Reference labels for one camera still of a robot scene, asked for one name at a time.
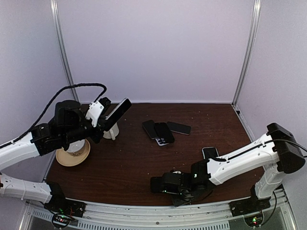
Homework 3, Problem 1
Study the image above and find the front aluminium rail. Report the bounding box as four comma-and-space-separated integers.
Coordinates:
17, 189, 298, 230

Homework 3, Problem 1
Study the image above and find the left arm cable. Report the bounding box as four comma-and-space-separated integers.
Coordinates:
0, 82, 107, 149

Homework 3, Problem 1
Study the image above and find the purple-edged phone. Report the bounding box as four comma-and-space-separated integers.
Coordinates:
142, 120, 158, 139
166, 121, 191, 135

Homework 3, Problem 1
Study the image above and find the right aluminium post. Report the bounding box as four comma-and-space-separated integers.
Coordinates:
232, 0, 261, 108

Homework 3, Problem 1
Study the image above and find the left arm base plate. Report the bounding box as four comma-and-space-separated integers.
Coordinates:
44, 199, 86, 218

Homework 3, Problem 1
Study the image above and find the white ceramic bowl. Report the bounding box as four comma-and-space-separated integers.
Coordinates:
66, 139, 85, 156

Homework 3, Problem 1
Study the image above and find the beige saucer plate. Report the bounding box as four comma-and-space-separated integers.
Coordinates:
56, 139, 91, 167

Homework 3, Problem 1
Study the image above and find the white phone dual camera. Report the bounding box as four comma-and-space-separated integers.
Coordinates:
105, 98, 132, 131

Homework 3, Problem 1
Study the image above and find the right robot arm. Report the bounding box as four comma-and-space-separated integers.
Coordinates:
158, 123, 306, 212

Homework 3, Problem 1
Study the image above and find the phone under black case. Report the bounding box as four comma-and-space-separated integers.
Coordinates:
155, 138, 169, 147

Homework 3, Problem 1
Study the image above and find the cream ribbed mug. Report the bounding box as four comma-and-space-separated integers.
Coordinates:
103, 123, 119, 140

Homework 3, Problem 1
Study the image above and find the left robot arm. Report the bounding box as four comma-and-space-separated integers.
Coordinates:
0, 97, 111, 213

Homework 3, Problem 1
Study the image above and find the aluminium post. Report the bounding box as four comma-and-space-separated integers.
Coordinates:
232, 0, 261, 108
49, 0, 80, 104

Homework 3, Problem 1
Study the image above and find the purple-edged phone right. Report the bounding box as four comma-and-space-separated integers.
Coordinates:
166, 121, 191, 135

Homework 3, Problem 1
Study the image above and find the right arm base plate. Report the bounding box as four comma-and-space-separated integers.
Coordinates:
229, 197, 271, 217

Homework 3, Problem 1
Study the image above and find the purple-edged phone left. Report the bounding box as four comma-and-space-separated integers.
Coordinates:
142, 120, 158, 139

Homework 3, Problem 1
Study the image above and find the left aluminium post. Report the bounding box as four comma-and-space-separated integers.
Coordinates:
49, 0, 80, 104

